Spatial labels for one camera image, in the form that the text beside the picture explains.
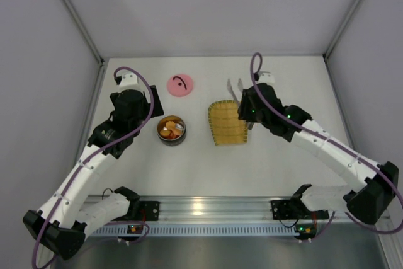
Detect silver metal tongs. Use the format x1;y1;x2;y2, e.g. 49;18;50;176
227;77;256;131

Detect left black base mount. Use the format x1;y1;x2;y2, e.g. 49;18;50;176
123;200;160;222

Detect green woven bamboo tray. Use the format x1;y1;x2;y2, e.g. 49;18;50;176
208;100;247;146

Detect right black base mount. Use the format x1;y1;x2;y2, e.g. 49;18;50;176
270;199;310;220

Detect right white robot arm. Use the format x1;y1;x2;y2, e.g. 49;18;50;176
238;83;399;225

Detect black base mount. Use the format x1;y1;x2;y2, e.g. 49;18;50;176
270;199;310;220
123;200;160;222

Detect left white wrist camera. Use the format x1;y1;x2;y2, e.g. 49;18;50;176
115;72;140;92

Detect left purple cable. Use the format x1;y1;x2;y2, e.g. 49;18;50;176
31;66;157;269

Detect salmon toy slice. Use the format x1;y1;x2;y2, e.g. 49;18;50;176
171;126;183;136

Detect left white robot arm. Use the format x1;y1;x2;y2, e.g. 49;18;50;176
23;85;164;260

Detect red toy chicken drumstick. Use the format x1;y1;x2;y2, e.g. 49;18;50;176
166;134;179;140

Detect slotted cable duct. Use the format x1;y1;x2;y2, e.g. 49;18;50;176
92;222;316;237

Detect round orange cracker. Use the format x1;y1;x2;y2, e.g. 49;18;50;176
159;130;171;137

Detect steel round lunch bowl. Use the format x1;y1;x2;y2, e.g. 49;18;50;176
157;115;187;147

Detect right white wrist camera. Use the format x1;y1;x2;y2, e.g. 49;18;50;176
256;71;275;85

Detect pink round lid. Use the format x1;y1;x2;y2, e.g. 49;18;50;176
167;74;194;98

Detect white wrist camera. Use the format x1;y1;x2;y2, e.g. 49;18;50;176
256;71;275;85
115;72;140;92

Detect aluminium mounting rail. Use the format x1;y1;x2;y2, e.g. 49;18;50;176
75;195;391;223

